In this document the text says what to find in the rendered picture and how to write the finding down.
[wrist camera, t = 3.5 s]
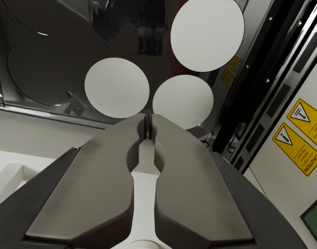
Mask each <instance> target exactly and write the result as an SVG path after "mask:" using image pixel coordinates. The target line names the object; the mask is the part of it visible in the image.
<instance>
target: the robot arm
mask: <svg viewBox="0 0 317 249"><path fill-rule="evenodd" d="M147 129H149V140H151V141H152V142H153V143H154V145H155V152H154V165H155V166H156V167H157V168H158V170H159V171H160V175H159V176H158V178H157V180H156V189H155V202H154V224H155V234H156V236H157V238H158V239H159V240H160V241H161V242H163V243H164V244H166V245H167V246H169V247H171V248H172V249H308V248H307V246H306V245H305V243H304V242H303V240H302V239H301V238H300V236H299V235H298V233H297V232H296V231H295V229H294V228H293V227H292V225H291V224H290V223H289V222H288V220H287V219H286V218H285V217H284V216H283V215H282V213H281V212H280V211H279V210H278V209H277V208H276V207H275V206H274V205H273V203H272V202H271V201H270V200H269V199H268V198H267V197H266V196H265V195H263V194H262V193H261V192H260V191H259V190H258V189H257V188H256V187H255V186H254V185H253V184H252V183H251V182H250V181H249V180H248V179H247V178H246V177H245V176H243V175H242V174H241V173H240V172H239V171H238V170H237V169H236V168H235V167H234V166H233V165H232V164H231V163H230V162H229V161H228V160H227V159H226V158H224V157H223V156H222V155H221V154H220V153H219V152H211V151H210V150H209V149H208V148H207V147H206V146H205V145H204V144H203V143H202V142H201V141H200V140H199V139H197V138H196V137H195V136H193V135H192V134H191V133H189V132H188V131H186V130H185V129H183V128H181V127H180V126H178V125H176V124H175V123H173V122H171V121H170V120H168V119H166V118H165V117H163V116H161V115H160V114H152V115H146V114H143V113H138V114H136V115H133V116H131V117H129V118H127V119H125V120H123V121H121V122H119V123H117V124H115V125H113V126H111V127H109V128H107V129H105V130H103V131H102V132H100V133H98V134H97V135H95V136H94V137H93V138H91V139H90V140H89V141H87V142H86V143H85V144H84V145H82V146H81V147H72V148H71V149H69V150H68V151H67V152H65V153H64V154H63V155H62V156H60V157H59V158H58V159H56V160H55V161H54V162H52V163H51V164H50V165H48V166H47V167H46V168H45V169H43V170H42V171H41V172H39V173H38V174H37V175H36V176H34V177H33V178H32V179H30V180H29V181H28V182H27V183H25V184H24V185H23V186H21V187H20V188H19V189H18V190H16V191H15V192H14V193H13V194H11V195H10V196H9V197H8V198H7V199H5V200H4V201H3V202H2V203H1V204H0V249H111V248H113V247H114V246H116V245H117V244H119V243H121V242H123V241H124V240H125V239H127V238H128V236H129V235H130V233H131V230H132V223H133V216H134V178H133V176H132V175H131V172H132V171H133V170H134V168H135V167H136V166H137V165H138V163H139V145H140V144H141V142H143V140H144V139H145V140H146V137H147Z"/></svg>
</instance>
